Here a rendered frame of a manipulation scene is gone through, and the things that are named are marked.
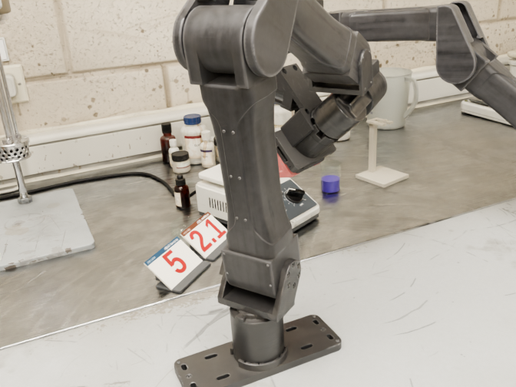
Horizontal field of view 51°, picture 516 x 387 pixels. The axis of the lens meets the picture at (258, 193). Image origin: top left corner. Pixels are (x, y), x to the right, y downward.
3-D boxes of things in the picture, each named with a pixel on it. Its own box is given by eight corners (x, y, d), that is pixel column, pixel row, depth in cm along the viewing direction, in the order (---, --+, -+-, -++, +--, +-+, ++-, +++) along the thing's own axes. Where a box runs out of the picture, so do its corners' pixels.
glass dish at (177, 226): (176, 243, 96) (175, 232, 95) (167, 231, 100) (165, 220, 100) (206, 235, 98) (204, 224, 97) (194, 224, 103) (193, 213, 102)
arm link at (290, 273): (236, 238, 67) (209, 259, 63) (300, 254, 62) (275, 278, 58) (239, 282, 69) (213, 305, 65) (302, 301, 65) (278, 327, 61)
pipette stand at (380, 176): (408, 177, 118) (411, 120, 113) (383, 187, 113) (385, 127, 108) (379, 168, 124) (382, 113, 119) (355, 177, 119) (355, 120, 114)
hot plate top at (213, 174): (286, 170, 103) (286, 167, 103) (243, 191, 95) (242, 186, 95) (239, 159, 111) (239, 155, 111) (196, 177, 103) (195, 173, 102)
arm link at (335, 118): (323, 100, 82) (352, 72, 77) (348, 127, 82) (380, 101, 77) (302, 120, 77) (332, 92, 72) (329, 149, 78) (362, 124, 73)
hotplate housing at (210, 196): (321, 217, 102) (320, 178, 99) (276, 245, 93) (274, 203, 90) (235, 191, 116) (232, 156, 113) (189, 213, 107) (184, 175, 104)
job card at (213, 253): (239, 236, 97) (237, 216, 95) (213, 261, 89) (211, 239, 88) (209, 232, 99) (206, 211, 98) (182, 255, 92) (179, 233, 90)
